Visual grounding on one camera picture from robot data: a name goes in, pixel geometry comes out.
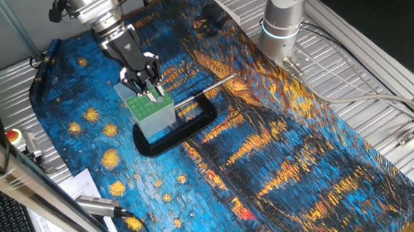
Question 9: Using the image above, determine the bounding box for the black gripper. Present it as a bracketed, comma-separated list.
[97, 22, 166, 107]

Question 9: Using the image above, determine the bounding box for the translucent box with green rack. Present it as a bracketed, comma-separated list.
[113, 78, 179, 142]

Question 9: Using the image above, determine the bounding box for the black C-clamp with steel screw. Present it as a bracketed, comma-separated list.
[128, 73, 243, 160]

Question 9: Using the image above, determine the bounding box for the thin grey metal pole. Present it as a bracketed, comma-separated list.
[0, 0, 44, 66]

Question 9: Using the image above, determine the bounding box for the red emergency stop button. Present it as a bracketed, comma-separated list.
[5, 127, 28, 153]

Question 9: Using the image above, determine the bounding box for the silver robot mounting plate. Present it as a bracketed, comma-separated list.
[281, 44, 324, 77]

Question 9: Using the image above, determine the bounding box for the blue and orange painted cloth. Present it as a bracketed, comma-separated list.
[22, 0, 414, 232]

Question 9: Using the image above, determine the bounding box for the silver ribbed camera box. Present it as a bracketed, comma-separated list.
[70, 0, 114, 27]

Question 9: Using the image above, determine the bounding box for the black cable connector plug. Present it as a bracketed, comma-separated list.
[47, 0, 69, 25]

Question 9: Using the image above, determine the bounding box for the grey metal bracket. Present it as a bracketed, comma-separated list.
[23, 130, 47, 164]

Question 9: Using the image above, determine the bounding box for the silver camera with cable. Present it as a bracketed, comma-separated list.
[74, 191, 135, 223]

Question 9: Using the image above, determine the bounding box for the aluminium frame beam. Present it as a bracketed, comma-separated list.
[0, 110, 133, 232]

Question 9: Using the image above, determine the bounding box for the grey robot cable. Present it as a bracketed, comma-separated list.
[283, 48, 414, 129]

